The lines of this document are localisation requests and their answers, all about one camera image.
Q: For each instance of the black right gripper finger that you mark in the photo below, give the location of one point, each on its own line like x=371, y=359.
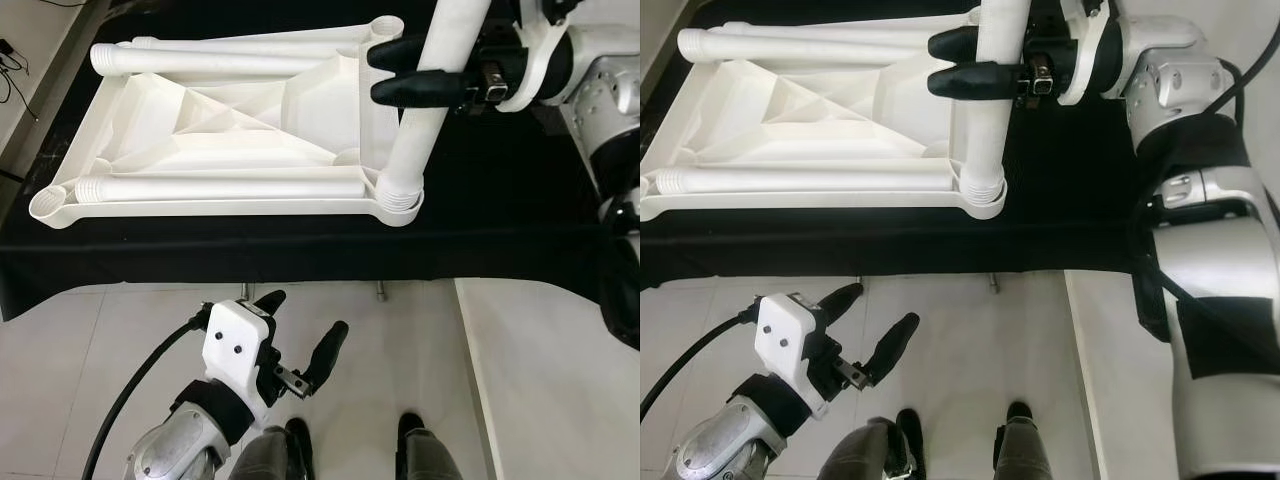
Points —
x=955, y=43
x=395, y=90
x=395, y=52
x=960, y=82

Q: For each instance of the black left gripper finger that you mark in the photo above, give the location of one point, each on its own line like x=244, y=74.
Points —
x=328, y=352
x=893, y=345
x=270, y=302
x=840, y=298

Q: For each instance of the white plastic table leg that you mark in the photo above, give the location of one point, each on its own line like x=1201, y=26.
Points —
x=220, y=188
x=250, y=43
x=200, y=62
x=780, y=45
x=985, y=140
x=850, y=27
x=405, y=150
x=800, y=180

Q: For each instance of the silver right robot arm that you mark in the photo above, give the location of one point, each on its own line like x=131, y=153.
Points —
x=1200, y=260
x=610, y=90

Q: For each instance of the black tablecloth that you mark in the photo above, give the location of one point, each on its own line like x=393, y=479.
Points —
x=1060, y=200
x=500, y=200

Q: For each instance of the white plastic table top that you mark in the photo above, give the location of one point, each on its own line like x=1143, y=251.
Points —
x=800, y=125
x=200, y=130

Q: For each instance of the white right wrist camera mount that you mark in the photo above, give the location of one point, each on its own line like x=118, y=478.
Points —
x=535, y=85
x=1090, y=60

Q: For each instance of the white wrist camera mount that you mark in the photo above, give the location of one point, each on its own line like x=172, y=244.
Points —
x=235, y=345
x=1090, y=60
x=785, y=335
x=535, y=85

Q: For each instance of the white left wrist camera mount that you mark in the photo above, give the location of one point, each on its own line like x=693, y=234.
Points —
x=785, y=335
x=235, y=345

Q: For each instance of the metal folding table frame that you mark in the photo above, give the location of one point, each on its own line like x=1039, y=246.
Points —
x=993, y=284
x=381, y=292

